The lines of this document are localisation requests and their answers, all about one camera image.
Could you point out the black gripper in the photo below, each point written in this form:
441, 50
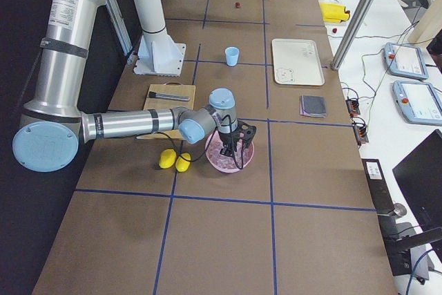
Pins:
229, 139

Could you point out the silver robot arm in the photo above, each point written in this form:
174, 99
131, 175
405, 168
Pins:
52, 126

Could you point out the pink bowl of ice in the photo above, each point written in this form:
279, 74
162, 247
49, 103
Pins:
225, 164

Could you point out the light blue plastic cup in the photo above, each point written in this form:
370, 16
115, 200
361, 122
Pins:
231, 55

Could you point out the lower yellow lemon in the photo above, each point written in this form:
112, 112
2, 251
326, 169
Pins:
183, 162

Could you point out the yellow lemon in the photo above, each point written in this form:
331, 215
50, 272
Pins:
167, 158
183, 162

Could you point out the upper yellow lemon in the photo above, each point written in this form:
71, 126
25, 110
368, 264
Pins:
167, 158

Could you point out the wooden cutting board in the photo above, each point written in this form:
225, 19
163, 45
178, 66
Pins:
161, 107

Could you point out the folded grey cloth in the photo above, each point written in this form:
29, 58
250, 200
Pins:
312, 106

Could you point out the cream bear serving tray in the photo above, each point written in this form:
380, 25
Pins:
296, 62

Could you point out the yellow cloth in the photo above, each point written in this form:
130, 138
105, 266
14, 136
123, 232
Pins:
334, 13

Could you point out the black monitor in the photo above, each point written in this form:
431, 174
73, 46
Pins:
418, 176

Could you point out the near teach pendant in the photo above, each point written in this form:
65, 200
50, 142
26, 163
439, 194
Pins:
418, 102

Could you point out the teach pendant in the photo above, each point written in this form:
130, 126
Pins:
418, 102
405, 61

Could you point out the far teach pendant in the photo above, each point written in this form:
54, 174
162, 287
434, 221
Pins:
405, 61

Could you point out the steel handled knife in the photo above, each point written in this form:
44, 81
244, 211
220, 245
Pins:
164, 96

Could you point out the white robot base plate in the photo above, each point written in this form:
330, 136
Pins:
148, 63

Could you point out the aluminium frame post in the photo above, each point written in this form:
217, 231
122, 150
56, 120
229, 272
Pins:
350, 33

